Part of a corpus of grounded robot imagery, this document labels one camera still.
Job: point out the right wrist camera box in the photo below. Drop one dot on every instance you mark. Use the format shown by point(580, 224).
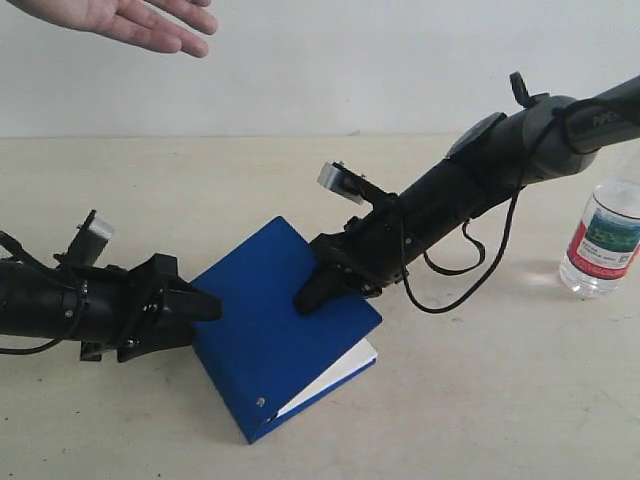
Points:
point(337, 178)

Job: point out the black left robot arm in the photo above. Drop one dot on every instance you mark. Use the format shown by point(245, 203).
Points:
point(50, 304)

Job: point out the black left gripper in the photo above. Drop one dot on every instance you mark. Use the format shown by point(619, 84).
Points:
point(145, 310)

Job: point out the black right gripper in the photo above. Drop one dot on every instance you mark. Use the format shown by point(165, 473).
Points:
point(370, 253)

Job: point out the clear plastic water bottle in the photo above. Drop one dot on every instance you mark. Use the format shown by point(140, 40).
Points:
point(605, 242)

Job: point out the blue paper binder folder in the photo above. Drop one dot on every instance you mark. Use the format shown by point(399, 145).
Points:
point(268, 362)

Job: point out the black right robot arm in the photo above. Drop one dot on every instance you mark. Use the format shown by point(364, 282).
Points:
point(551, 137)

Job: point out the person's bare hand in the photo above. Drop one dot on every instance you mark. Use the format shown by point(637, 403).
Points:
point(165, 27)

